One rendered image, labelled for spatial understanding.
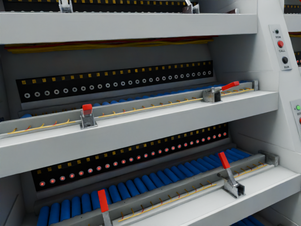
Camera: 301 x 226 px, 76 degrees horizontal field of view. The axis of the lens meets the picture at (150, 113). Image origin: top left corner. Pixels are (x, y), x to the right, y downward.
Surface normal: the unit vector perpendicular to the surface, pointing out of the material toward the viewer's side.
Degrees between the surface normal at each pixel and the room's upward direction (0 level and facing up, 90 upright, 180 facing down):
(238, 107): 108
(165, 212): 18
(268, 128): 90
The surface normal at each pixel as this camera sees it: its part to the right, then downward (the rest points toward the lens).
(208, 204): -0.11, -0.97
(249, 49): -0.92, 0.18
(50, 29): 0.38, 0.17
